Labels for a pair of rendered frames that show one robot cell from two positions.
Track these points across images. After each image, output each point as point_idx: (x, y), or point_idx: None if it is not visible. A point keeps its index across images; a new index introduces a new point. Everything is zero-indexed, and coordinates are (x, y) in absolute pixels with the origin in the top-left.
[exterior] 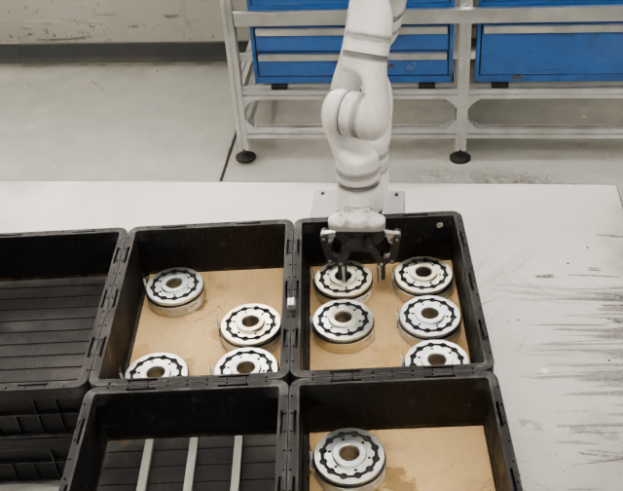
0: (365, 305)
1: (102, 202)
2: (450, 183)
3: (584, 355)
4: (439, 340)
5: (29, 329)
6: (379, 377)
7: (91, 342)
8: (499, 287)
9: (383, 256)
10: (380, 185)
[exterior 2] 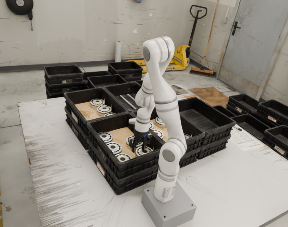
0: (134, 153)
1: (272, 198)
2: None
3: (66, 193)
4: (106, 141)
5: (203, 127)
6: (111, 115)
7: None
8: (105, 213)
9: (133, 145)
10: (136, 122)
